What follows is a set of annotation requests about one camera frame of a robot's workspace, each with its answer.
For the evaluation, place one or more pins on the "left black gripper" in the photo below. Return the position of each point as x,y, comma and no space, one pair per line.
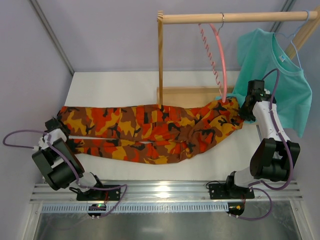
56,123

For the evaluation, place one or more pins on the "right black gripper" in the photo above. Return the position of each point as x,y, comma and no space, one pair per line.
246,111

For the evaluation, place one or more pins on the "orange camouflage trousers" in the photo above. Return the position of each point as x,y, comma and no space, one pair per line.
150,134

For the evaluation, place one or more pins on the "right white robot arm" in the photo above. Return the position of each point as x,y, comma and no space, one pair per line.
270,127

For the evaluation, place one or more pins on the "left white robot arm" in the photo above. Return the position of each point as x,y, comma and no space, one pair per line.
60,167

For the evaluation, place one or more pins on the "teal t-shirt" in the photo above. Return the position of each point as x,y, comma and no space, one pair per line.
260,57

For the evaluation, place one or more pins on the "wooden clothes rack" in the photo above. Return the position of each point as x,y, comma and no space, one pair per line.
178,88

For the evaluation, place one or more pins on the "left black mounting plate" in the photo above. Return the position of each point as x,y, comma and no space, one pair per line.
110,192

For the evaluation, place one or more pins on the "black mounting plate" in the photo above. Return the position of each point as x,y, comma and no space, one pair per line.
222,191
110,192

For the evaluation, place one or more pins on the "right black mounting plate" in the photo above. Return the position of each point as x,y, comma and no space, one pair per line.
222,191

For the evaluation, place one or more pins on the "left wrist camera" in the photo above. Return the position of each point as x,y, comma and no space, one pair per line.
42,145

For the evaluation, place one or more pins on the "light blue wire hanger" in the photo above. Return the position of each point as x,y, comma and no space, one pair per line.
296,38

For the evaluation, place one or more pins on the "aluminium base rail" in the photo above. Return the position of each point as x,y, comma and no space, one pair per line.
158,191

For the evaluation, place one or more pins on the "slotted cable duct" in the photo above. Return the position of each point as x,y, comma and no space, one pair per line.
142,207

